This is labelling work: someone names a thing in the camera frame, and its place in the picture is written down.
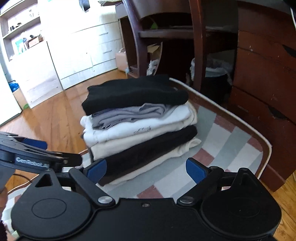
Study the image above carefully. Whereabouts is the black waste bin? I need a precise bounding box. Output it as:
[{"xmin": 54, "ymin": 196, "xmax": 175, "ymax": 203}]
[{"xmin": 191, "ymin": 58, "xmax": 233, "ymax": 105}]

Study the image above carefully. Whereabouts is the grey folded garment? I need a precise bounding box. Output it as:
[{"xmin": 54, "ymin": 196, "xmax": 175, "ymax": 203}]
[{"xmin": 90, "ymin": 103, "xmax": 173, "ymax": 130}]

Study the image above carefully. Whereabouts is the white patterned rug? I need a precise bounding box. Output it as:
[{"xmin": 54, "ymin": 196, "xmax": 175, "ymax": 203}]
[{"xmin": 2, "ymin": 77, "xmax": 273, "ymax": 232}]

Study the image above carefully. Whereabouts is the beige bottom folded garment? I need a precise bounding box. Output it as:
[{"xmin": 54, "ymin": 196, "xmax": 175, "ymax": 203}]
[{"xmin": 109, "ymin": 138, "xmax": 202, "ymax": 185}]

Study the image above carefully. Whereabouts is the open wooden shelf unit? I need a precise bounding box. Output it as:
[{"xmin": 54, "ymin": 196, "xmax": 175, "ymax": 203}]
[{"xmin": 1, "ymin": 1, "xmax": 63, "ymax": 108}]

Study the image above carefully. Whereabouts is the dark brown folded garment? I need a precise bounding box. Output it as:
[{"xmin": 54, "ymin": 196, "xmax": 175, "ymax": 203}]
[{"xmin": 98, "ymin": 125, "xmax": 197, "ymax": 186}]

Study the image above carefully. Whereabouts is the cream folded garment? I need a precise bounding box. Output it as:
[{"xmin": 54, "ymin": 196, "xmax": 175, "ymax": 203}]
[{"xmin": 90, "ymin": 111, "xmax": 198, "ymax": 160}]

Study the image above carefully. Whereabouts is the dark wooden chair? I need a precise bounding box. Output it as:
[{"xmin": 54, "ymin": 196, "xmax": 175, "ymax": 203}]
[{"xmin": 120, "ymin": 1, "xmax": 238, "ymax": 91}]

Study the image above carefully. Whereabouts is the white folded sweatshirt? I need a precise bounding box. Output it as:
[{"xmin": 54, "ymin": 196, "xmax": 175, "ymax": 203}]
[{"xmin": 80, "ymin": 102, "xmax": 197, "ymax": 147}]

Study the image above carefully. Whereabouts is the dark wooden dresser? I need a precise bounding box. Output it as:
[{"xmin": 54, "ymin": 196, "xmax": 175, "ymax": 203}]
[{"xmin": 229, "ymin": 1, "xmax": 295, "ymax": 191}]

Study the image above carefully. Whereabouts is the black garment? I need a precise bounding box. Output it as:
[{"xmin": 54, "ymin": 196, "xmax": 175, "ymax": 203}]
[{"xmin": 82, "ymin": 75, "xmax": 189, "ymax": 115}]

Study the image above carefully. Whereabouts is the white wardrobe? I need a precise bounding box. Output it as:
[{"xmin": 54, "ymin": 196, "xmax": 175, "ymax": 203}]
[{"xmin": 38, "ymin": 1, "xmax": 122, "ymax": 89}]

